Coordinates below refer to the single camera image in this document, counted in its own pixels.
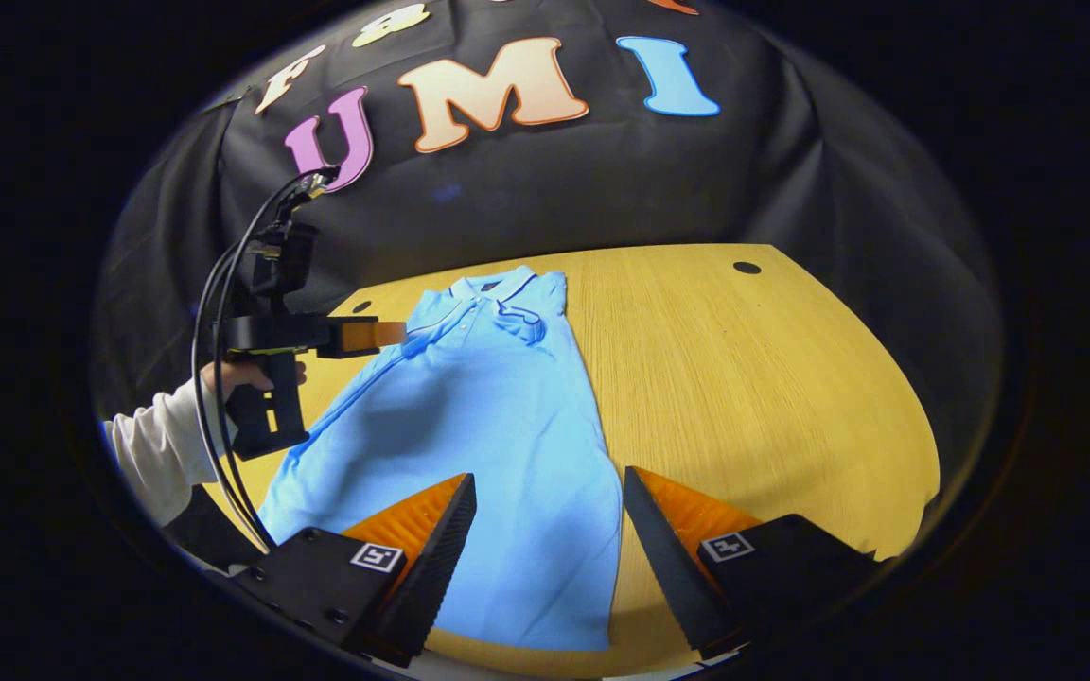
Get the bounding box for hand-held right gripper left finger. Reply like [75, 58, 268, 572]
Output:
[223, 473, 478, 668]

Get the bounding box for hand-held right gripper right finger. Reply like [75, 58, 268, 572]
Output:
[623, 465, 882, 661]

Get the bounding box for light blue polo T-shirt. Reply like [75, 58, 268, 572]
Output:
[258, 265, 624, 654]

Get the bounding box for black backdrop cloth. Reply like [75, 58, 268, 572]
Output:
[91, 0, 1005, 417]

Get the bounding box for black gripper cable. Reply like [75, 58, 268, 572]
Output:
[190, 170, 319, 551]

